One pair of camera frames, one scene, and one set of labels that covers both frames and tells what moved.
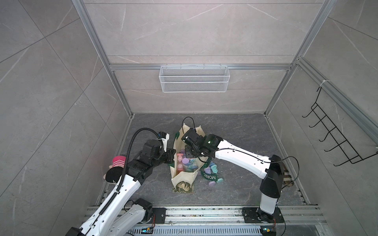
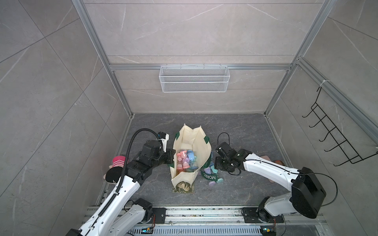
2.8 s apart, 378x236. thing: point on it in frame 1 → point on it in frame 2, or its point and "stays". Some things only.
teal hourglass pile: (214, 168) stays
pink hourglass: (180, 164) stays
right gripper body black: (192, 153) → (223, 164)
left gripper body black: (166, 158) stays
